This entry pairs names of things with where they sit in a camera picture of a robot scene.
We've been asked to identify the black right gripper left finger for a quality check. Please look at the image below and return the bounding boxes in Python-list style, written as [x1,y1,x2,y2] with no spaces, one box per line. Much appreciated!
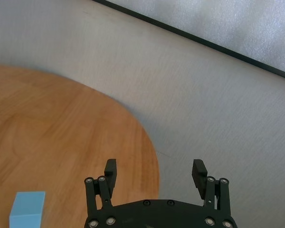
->
[85,159,117,216]

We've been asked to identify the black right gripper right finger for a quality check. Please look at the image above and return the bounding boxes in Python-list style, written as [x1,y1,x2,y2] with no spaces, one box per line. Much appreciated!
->
[191,159,231,214]

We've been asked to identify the light blue building block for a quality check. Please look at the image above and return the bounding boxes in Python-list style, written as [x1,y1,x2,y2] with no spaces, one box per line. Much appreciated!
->
[9,191,46,228]

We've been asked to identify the black wall rail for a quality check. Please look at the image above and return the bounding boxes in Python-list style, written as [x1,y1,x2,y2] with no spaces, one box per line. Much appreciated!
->
[92,0,285,83]

